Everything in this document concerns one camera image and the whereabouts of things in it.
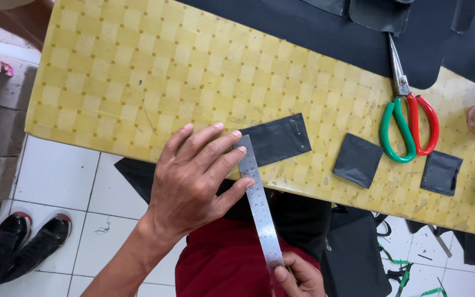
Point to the person's right hand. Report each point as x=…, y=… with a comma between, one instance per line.
x=303, y=278

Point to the person's left hand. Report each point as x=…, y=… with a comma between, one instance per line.
x=184, y=189

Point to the steel ruler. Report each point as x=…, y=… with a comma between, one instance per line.
x=260, y=206

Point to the long black leather rectangle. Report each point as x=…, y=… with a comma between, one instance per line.
x=281, y=138

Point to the black bag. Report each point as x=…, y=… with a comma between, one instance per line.
x=353, y=255

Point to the person's red trousers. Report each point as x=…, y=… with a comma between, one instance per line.
x=225, y=264

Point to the loose black thread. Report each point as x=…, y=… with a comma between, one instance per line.
x=103, y=227

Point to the yellow checkered table cover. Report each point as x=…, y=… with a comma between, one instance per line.
x=159, y=74

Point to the small black leather square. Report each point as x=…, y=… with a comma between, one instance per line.
x=358, y=161

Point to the black shiny shoe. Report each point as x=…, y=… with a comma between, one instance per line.
x=2, y=243
x=39, y=245

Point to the black stitched leather pocket piece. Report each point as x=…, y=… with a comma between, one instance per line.
x=440, y=173

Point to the large black fabric sheet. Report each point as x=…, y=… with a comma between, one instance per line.
x=324, y=37

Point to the black leather offcut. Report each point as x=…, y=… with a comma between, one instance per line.
x=466, y=14
x=379, y=14
x=324, y=5

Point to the brown wooden furniture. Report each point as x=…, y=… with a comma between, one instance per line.
x=10, y=16

